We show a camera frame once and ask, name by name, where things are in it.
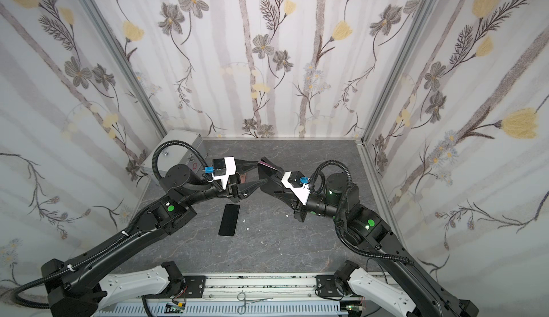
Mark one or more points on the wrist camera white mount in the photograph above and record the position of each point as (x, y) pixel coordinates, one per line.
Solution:
(299, 184)
(220, 171)

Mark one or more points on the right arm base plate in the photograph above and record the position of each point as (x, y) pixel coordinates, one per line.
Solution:
(326, 287)

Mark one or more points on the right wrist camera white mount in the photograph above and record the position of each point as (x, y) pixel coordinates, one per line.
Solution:
(299, 184)

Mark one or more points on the silver first aid case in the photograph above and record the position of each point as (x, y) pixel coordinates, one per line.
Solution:
(176, 154)

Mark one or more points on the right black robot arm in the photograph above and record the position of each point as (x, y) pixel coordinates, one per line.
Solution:
(363, 232)

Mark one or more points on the phone with black screen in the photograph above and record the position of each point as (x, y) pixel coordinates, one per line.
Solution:
(229, 220)

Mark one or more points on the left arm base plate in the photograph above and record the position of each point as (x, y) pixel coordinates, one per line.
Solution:
(192, 287)

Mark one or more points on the black phone case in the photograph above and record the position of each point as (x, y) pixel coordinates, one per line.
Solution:
(268, 168)

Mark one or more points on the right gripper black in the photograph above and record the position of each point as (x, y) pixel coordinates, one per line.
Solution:
(285, 190)

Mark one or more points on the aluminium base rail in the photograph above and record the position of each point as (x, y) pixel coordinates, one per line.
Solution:
(292, 295)

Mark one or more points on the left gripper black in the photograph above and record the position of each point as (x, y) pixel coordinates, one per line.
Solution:
(234, 186)

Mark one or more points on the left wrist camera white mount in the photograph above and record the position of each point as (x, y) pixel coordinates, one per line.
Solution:
(220, 171)

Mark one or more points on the metal scissors forceps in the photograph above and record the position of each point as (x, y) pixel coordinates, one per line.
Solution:
(245, 302)

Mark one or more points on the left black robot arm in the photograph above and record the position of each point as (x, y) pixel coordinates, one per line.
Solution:
(73, 288)

